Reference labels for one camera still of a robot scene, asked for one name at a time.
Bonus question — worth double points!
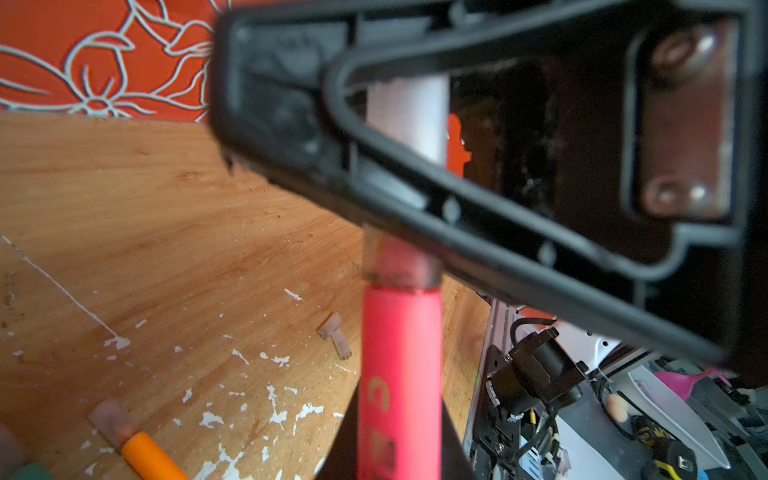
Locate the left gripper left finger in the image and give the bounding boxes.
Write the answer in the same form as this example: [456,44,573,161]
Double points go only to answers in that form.
[315,386,359,480]

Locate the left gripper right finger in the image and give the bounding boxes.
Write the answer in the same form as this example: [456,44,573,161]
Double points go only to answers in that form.
[440,403,476,480]

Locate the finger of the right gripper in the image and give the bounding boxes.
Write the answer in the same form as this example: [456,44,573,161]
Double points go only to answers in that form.
[209,1,767,366]

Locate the pink marker pen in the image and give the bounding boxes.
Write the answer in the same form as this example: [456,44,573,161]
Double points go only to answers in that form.
[357,226,442,479]

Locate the orange marker pen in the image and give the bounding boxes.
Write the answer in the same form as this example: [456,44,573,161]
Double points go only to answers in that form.
[120,432,189,480]

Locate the green marker pen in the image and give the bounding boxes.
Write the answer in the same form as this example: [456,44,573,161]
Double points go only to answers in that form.
[8,462,54,480]

